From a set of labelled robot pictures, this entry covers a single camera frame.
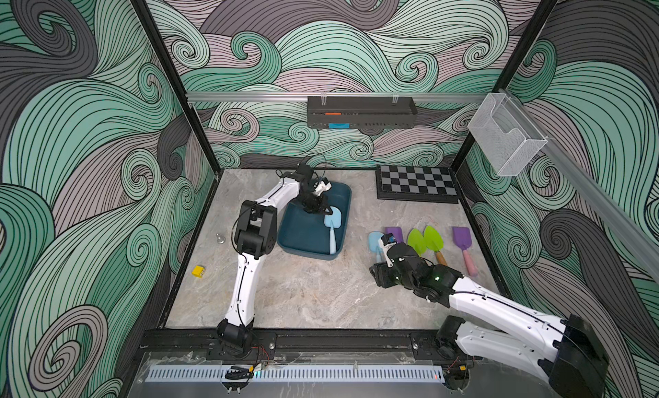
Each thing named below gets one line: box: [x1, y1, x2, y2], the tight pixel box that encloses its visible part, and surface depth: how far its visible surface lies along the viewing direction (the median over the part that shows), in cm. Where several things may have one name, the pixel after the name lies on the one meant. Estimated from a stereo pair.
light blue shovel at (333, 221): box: [324, 205, 343, 255], surface depth 98 cm
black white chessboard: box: [375, 164, 460, 205], surface depth 112 cm
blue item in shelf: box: [326, 122, 351, 129], surface depth 92 cm
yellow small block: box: [191, 265, 206, 278], surface depth 88 cm
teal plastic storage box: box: [277, 181, 352, 260], surface depth 97 cm
